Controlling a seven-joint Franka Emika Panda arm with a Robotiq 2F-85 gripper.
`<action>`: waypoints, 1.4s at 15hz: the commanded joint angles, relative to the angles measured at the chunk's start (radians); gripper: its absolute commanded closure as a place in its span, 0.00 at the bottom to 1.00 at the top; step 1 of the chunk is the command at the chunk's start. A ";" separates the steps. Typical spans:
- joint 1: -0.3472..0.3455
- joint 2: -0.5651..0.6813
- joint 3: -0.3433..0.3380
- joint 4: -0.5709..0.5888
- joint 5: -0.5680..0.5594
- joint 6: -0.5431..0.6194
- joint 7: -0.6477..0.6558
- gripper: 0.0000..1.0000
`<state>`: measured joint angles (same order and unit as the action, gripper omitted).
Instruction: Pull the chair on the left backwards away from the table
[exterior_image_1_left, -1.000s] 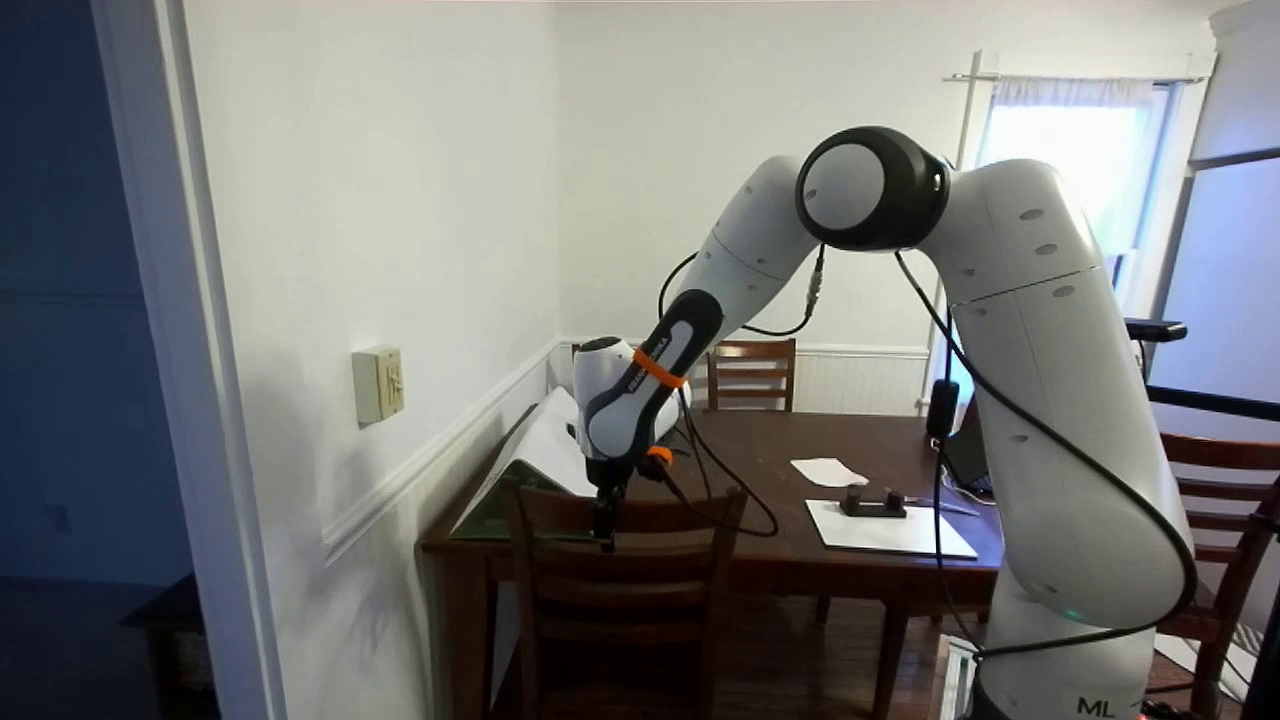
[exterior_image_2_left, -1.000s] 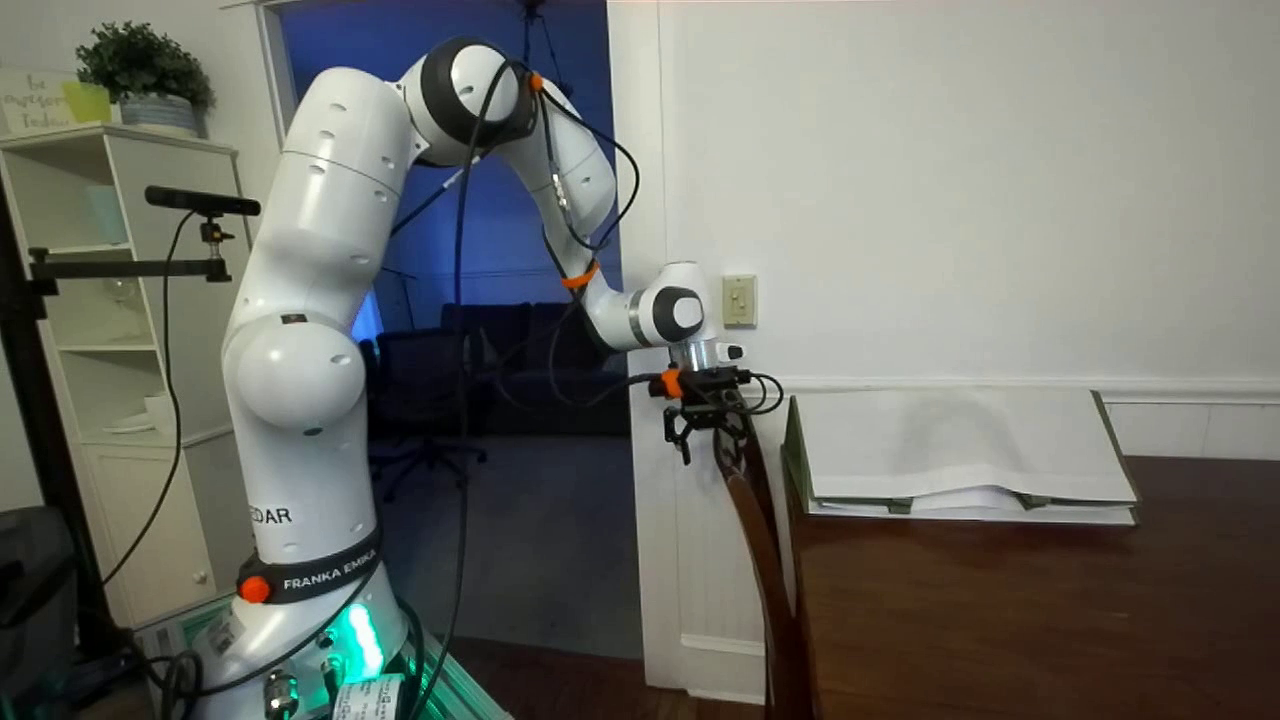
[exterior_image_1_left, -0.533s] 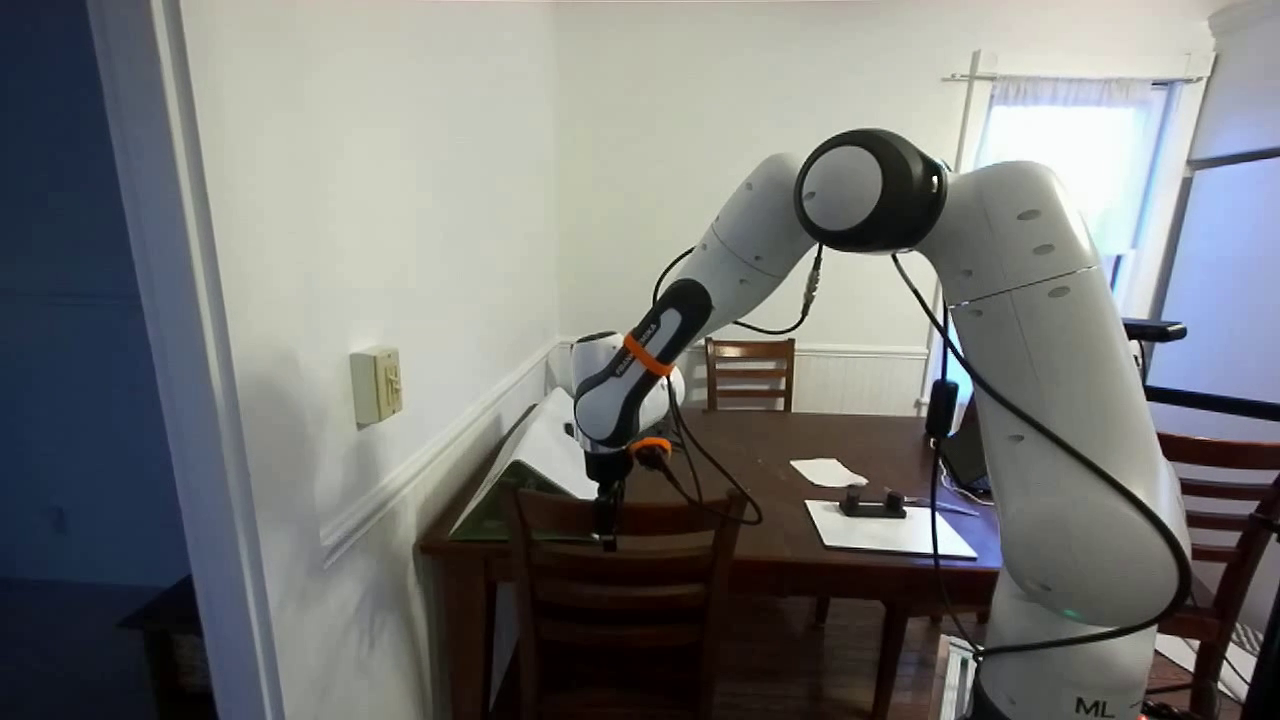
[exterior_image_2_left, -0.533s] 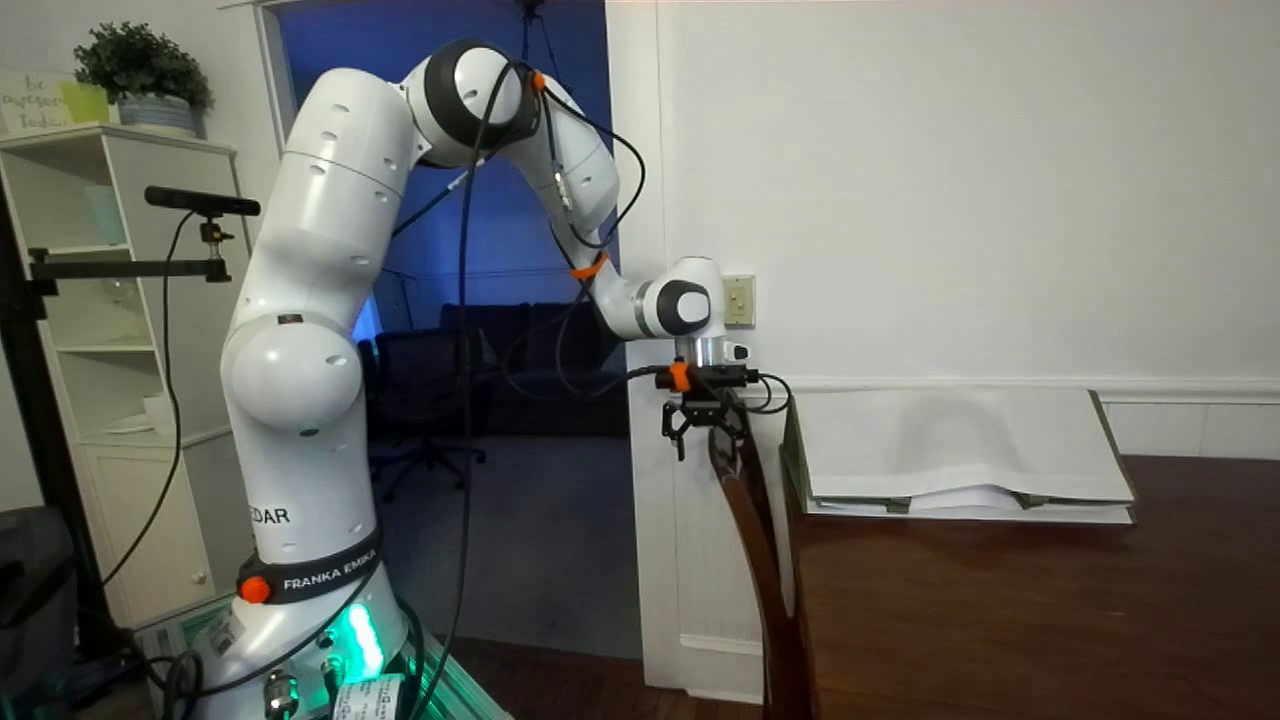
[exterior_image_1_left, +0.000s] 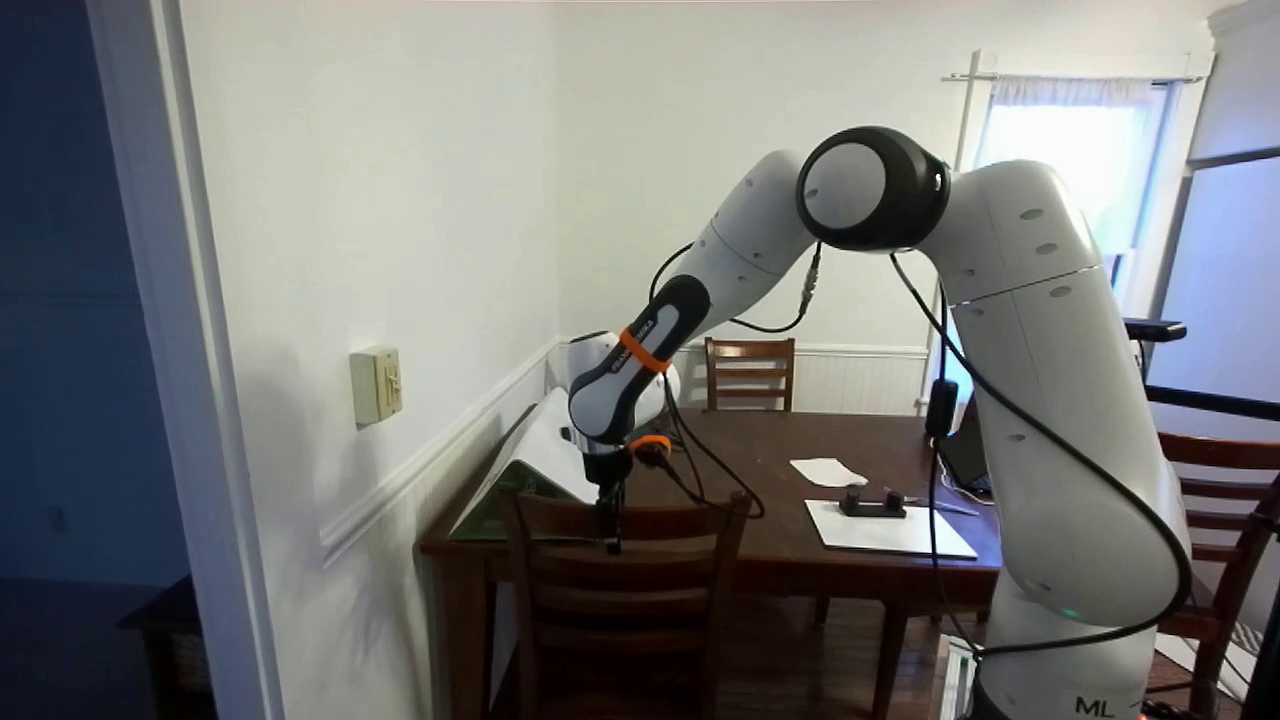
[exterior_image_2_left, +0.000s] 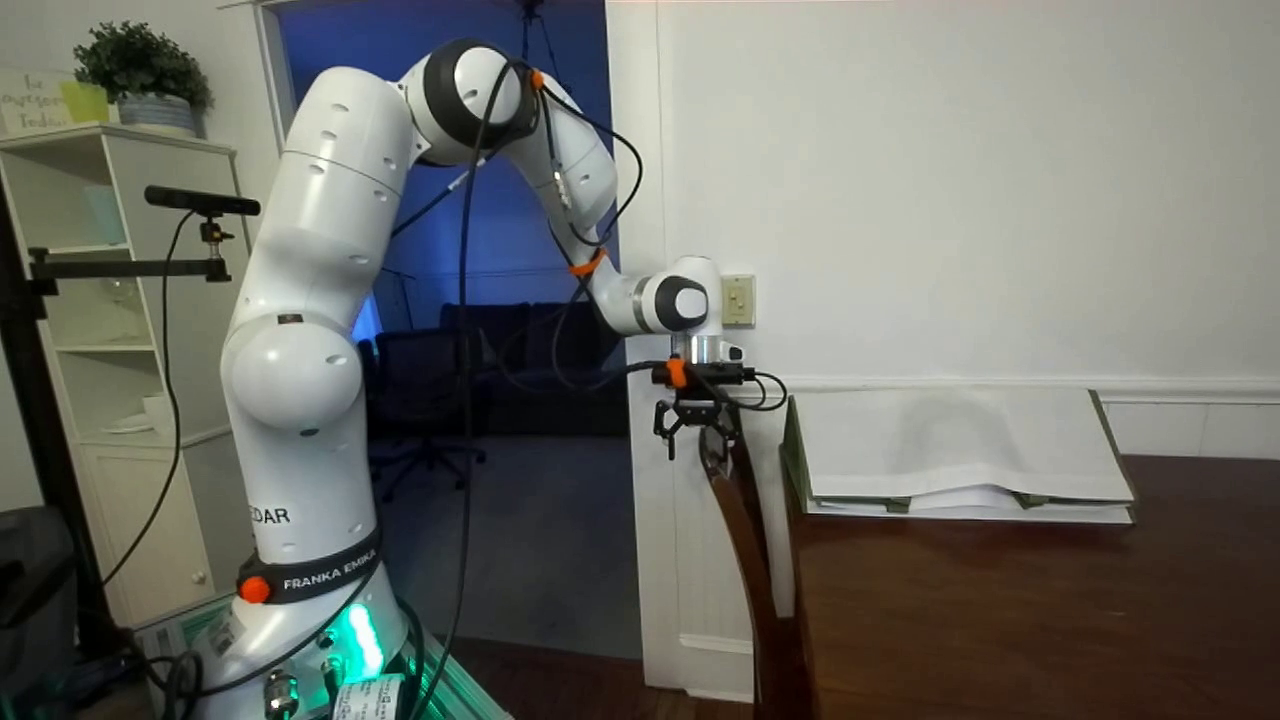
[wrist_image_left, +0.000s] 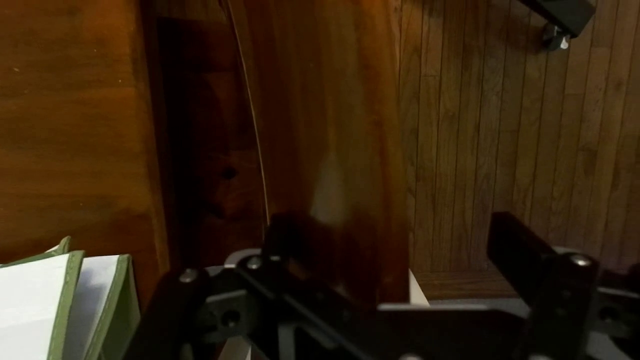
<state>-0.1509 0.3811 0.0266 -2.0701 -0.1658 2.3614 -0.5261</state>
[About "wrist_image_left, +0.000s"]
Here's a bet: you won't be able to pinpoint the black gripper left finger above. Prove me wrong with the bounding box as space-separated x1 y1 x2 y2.
262 211 346 294

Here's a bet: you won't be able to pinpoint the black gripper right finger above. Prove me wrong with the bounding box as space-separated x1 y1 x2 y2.
486 211 563 311

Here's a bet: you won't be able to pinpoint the dark wooden chair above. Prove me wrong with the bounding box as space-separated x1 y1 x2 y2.
149 0 409 303

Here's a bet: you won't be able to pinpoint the green edged white papers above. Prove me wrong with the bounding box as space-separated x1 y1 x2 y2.
0 238 141 360

